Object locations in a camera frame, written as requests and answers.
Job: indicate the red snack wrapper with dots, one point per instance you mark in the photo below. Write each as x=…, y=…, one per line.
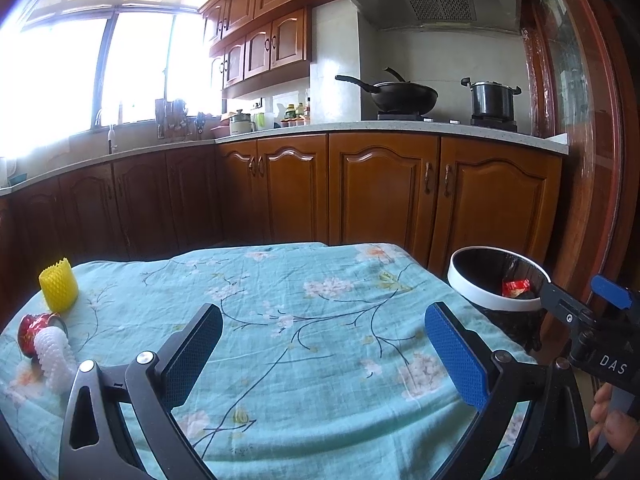
x=515, y=287

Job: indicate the kitchen window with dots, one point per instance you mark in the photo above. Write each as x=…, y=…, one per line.
x=140, y=60

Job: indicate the yellow foam net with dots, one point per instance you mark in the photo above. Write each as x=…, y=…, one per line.
x=59, y=287

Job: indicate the grey stone countertop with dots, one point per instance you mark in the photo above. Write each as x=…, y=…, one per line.
x=350, y=127

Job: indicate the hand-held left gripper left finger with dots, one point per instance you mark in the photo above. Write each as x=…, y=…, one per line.
x=195, y=355

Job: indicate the black wok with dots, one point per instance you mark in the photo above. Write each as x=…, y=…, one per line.
x=405, y=97

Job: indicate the white electric cooker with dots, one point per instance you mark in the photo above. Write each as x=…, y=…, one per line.
x=242, y=125

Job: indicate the wooden upper cabinets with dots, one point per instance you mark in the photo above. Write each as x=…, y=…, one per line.
x=280, y=40

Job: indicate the person's right hand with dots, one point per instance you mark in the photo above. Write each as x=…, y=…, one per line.
x=617, y=430

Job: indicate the red can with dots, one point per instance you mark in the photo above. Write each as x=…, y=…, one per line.
x=32, y=332

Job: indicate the kitchen faucet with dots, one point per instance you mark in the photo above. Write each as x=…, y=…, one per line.
x=112, y=140

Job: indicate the utensil rack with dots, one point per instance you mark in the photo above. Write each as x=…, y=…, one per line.
x=172, y=120

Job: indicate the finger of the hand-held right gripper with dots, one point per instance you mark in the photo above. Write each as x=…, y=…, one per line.
x=562, y=302
x=610, y=290

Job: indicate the white rimmed trash bin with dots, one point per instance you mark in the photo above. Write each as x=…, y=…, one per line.
x=480, y=295

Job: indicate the gas stove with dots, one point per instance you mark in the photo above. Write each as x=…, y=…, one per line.
x=400, y=117

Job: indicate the floral light blue tablecloth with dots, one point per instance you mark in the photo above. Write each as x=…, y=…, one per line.
x=300, y=385

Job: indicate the row of seasoning bottles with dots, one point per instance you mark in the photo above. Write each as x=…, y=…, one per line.
x=295, y=117

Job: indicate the white foam net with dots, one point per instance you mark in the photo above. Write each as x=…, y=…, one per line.
x=55, y=360

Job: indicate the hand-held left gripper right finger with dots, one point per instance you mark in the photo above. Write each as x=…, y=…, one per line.
x=457, y=355

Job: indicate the wooden base cabinets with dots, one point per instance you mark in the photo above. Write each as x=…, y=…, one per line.
x=380, y=190

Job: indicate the wooden glass door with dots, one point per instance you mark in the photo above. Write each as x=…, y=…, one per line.
x=600, y=160

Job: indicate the steel cooking pot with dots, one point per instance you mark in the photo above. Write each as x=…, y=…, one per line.
x=492, y=100

